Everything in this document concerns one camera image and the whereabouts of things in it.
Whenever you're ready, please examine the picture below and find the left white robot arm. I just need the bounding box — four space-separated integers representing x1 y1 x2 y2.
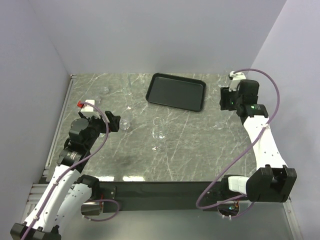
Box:
10 111 121 240

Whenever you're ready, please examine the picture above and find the clear wine glass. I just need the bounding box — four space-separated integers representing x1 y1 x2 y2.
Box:
152 116 166 152

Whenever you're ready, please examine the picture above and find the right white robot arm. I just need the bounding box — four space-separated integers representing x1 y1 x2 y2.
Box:
220 79 297 203

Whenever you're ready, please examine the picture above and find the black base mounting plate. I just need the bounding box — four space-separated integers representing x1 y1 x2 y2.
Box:
100 181 209 211

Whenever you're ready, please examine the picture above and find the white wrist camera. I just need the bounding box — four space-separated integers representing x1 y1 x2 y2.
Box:
228 71 246 92
77 99 100 118

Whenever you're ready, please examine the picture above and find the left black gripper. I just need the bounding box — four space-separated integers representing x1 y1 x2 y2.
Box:
79 110 120 149

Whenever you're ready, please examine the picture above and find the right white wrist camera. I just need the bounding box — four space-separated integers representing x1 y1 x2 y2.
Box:
228 71 246 92

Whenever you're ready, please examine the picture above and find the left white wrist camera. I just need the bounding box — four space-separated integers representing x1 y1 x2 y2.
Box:
77 99 100 118

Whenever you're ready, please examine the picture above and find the black rectangular tray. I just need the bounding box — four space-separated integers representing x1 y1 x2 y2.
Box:
145 72 207 113

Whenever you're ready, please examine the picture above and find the clear flute glass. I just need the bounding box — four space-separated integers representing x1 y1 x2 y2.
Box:
213 74 231 130
120 73 133 130

